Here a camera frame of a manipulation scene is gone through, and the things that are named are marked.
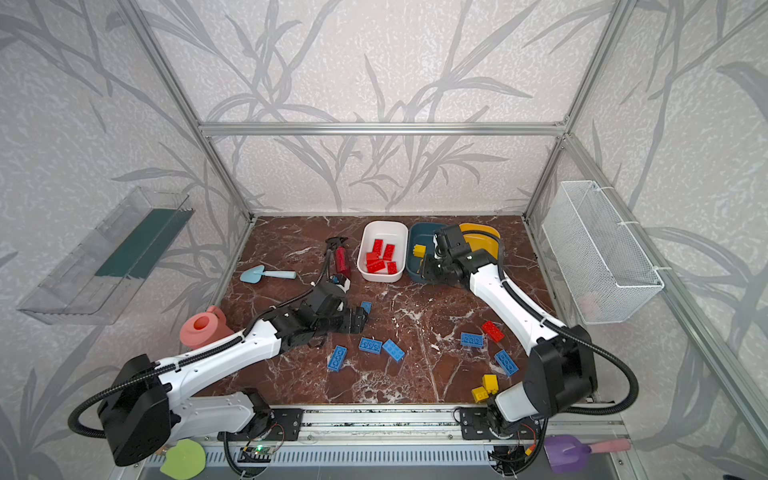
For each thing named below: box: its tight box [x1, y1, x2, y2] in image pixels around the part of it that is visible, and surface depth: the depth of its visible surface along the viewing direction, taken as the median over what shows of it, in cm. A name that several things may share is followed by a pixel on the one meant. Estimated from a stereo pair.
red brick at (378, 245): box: [372, 239, 384, 256], surface depth 110 cm
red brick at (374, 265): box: [366, 259, 386, 273], surface depth 105 cm
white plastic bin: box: [357, 221, 409, 283], surface depth 109 cm
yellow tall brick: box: [482, 374, 499, 395], surface depth 80 cm
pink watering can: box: [179, 305, 235, 350], surface depth 80 cm
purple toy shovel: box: [545, 435, 631, 475], surface depth 70 cm
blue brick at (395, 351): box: [382, 338, 405, 361], surface depth 86 cm
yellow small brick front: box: [471, 386, 489, 403], surface depth 79 cm
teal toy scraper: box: [240, 265, 297, 284], surface depth 103 cm
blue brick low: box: [358, 337, 383, 355], surface depth 88 cm
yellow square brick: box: [413, 244, 427, 258], surface depth 108 cm
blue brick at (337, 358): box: [328, 345, 349, 372], surface depth 85 cm
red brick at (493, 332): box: [482, 320, 505, 343], surface depth 91 cm
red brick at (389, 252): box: [383, 244, 395, 261], surface depth 110 cm
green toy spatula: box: [160, 439, 207, 480], surface depth 69 cm
